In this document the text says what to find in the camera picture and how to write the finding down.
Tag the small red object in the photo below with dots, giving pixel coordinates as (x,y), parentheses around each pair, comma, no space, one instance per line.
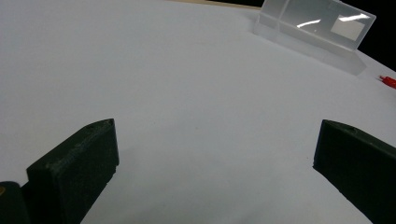
(389,81)

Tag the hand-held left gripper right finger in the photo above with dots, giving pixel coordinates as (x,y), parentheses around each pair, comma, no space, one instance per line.
(358,165)

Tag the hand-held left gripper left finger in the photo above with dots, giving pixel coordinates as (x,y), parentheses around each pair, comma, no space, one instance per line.
(74,168)

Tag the clear plastic box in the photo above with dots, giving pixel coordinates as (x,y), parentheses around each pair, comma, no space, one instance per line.
(314,28)

